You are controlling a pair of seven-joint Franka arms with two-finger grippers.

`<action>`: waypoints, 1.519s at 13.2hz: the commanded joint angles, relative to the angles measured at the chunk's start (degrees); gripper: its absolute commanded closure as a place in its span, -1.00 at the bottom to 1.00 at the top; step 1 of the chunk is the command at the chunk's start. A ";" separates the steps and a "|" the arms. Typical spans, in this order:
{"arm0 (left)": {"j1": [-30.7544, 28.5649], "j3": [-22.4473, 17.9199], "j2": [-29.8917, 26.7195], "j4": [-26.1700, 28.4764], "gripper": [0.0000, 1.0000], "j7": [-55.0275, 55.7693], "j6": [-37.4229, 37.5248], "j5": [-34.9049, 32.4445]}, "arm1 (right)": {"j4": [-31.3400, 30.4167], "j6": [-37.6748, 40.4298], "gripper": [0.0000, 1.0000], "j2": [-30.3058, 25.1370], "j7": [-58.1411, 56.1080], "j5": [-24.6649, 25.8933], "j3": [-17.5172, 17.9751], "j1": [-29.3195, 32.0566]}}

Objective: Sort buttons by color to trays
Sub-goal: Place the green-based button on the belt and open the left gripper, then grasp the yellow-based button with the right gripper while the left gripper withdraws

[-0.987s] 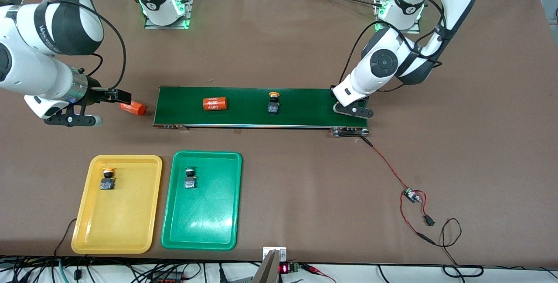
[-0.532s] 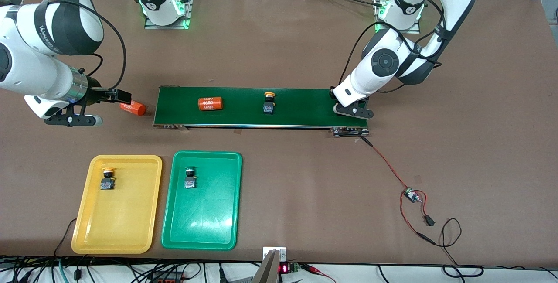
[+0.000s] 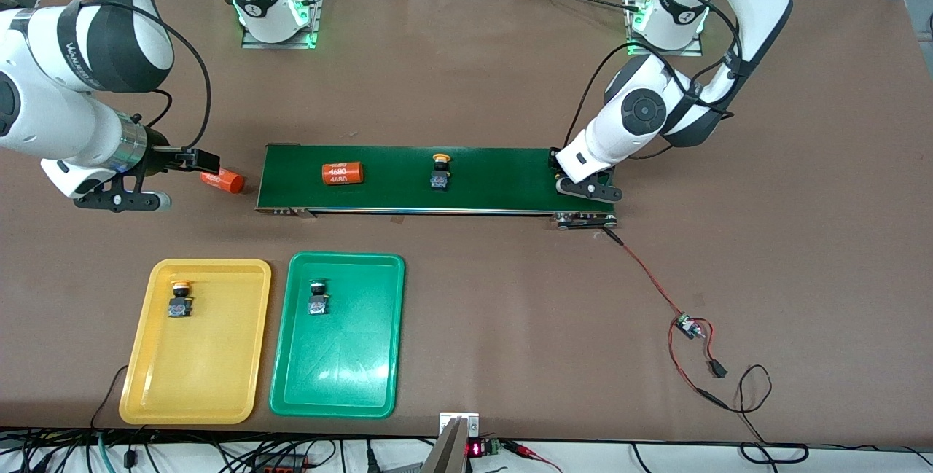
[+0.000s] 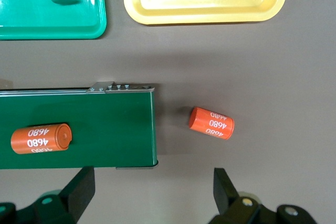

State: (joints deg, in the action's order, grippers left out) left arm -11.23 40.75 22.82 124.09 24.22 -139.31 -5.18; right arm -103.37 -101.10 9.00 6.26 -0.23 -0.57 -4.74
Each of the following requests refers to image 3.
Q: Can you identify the orange 4680 battery cylinder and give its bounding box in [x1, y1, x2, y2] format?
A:
[321, 160, 364, 187]
[200, 167, 246, 195]

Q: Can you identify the green conveyor belt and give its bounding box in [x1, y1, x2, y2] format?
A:
[255, 143, 619, 232]

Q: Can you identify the small speed controller board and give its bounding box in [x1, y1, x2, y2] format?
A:
[672, 314, 706, 340]

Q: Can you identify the yellow plastic tray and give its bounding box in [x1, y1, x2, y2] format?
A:
[119, 258, 273, 426]

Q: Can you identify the green plastic tray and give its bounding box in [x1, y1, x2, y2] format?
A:
[269, 251, 406, 420]

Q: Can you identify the red clip lead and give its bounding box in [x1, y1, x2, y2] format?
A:
[509, 441, 563, 473]

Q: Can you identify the orange power strip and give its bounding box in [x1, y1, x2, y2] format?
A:
[251, 455, 311, 473]

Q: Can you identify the red black conveyor wire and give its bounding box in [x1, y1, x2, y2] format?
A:
[604, 227, 730, 410]

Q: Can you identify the thin black table cable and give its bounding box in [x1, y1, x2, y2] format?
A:
[90, 364, 130, 431]

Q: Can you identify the black looped wire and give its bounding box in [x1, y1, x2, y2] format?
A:
[700, 364, 810, 465]

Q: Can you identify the grey metal camera mount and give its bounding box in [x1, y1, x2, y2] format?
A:
[421, 412, 482, 473]

